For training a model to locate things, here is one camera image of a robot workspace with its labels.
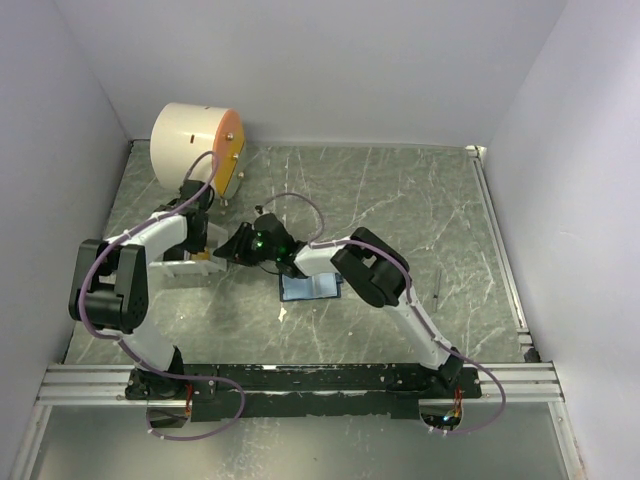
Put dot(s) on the aluminium extrusion rail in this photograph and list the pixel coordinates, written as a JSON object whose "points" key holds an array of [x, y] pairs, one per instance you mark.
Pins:
{"points": [[117, 384]]}

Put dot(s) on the white round mini drawer cabinet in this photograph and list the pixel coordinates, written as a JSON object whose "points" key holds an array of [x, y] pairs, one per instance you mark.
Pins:
{"points": [[199, 142]]}

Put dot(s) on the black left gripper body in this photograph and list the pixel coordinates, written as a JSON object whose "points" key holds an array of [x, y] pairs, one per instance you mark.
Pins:
{"points": [[198, 241]]}

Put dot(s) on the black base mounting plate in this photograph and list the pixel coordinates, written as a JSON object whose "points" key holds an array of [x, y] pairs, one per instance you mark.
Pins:
{"points": [[288, 391]]}

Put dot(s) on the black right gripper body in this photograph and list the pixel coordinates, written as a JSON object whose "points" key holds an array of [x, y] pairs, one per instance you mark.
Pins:
{"points": [[270, 254]]}

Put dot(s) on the blue leather card holder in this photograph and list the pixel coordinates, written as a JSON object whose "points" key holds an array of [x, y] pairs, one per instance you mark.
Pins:
{"points": [[321, 286]]}

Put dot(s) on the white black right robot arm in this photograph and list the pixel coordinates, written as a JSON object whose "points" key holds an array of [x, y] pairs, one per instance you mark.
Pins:
{"points": [[376, 272]]}

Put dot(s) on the white plastic card tray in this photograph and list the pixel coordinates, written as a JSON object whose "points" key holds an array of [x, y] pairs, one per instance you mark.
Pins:
{"points": [[200, 260]]}

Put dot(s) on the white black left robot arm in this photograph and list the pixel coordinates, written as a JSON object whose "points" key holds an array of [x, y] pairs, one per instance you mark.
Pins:
{"points": [[110, 288]]}

